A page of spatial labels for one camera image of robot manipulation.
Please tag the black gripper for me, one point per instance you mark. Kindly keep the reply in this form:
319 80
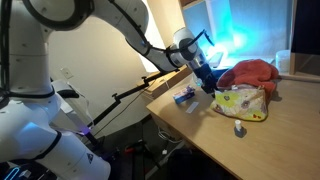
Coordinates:
206 76

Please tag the yellow green floral bag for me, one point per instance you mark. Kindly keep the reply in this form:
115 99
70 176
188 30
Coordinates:
240 103

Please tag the orange pink terry towel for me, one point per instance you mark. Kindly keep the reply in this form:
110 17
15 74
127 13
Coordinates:
250 73

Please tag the black jointed stand arm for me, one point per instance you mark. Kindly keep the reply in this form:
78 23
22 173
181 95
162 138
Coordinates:
115 97

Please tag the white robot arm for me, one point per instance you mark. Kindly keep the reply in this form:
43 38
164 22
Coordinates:
30 66

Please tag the small blue nail polish bottle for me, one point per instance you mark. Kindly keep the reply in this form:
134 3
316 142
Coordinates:
239 131

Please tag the clear glass cup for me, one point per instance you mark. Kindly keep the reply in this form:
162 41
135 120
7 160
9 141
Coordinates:
199 81

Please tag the white paper strip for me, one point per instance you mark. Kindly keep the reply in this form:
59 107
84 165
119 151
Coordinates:
192 107

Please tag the blue tissue packet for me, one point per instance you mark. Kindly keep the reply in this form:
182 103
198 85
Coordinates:
183 95

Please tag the tan cardboard box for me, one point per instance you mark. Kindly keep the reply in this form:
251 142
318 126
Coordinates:
160 87

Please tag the white candle jar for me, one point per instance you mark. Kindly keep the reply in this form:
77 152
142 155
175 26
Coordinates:
282 61

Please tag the white plug charger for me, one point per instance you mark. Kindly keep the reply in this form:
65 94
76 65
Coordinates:
164 152

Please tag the dark blue backpack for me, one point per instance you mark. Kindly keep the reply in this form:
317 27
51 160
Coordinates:
193 166

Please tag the wooden shelf unit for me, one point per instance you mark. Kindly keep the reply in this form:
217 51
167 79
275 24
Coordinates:
300 63

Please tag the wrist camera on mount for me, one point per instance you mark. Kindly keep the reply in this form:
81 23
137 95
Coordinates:
216 59

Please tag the white wall socket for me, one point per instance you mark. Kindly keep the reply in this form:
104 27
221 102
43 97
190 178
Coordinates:
66 73

